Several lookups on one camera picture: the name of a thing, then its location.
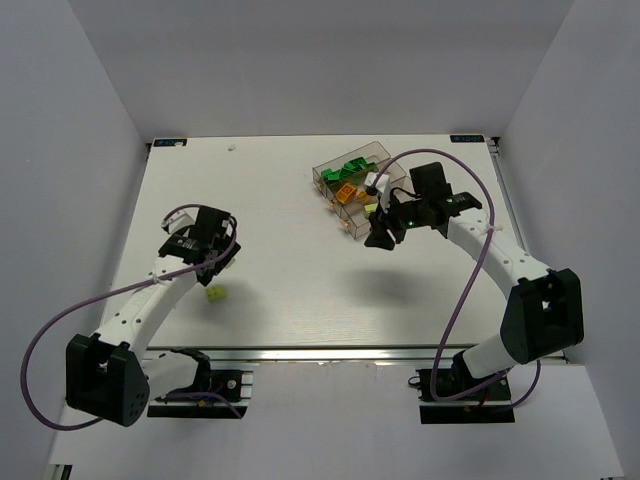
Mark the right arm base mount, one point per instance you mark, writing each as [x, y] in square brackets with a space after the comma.
[463, 403]

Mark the light green 2x3 lego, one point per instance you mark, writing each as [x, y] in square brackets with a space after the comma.
[215, 293]

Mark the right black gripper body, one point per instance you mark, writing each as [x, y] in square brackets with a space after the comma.
[392, 223]

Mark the green 2x4 lego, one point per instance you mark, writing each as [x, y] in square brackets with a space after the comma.
[331, 177]

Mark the yellow round lego piece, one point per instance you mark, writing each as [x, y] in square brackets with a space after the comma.
[346, 193]

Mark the yellow green lego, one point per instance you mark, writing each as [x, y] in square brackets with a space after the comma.
[365, 199]

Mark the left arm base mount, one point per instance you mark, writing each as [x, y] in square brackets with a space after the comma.
[188, 384]

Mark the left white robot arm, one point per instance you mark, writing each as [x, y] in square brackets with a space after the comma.
[107, 375]

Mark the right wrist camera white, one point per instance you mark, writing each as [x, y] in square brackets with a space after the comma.
[379, 185]

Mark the clear three-compartment container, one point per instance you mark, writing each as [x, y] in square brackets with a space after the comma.
[352, 215]

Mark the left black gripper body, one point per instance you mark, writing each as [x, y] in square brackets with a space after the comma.
[215, 262]

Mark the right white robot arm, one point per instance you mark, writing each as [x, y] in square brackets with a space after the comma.
[544, 307]

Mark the light green curved lego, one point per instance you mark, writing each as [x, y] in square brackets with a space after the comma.
[370, 209]

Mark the green lego upside-down rectangular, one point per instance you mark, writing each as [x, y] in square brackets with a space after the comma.
[356, 165]

